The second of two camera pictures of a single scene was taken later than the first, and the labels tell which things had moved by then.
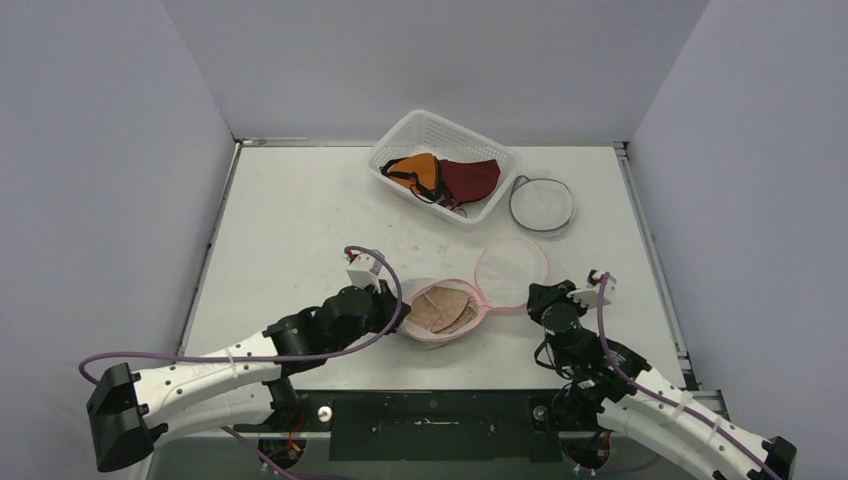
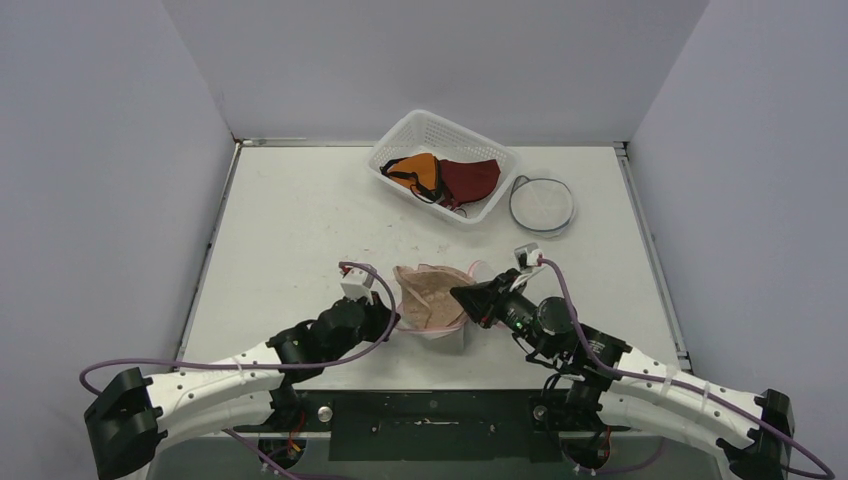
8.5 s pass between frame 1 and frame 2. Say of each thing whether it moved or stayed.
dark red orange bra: stayed
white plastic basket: stayed
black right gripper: moved
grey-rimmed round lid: stayed
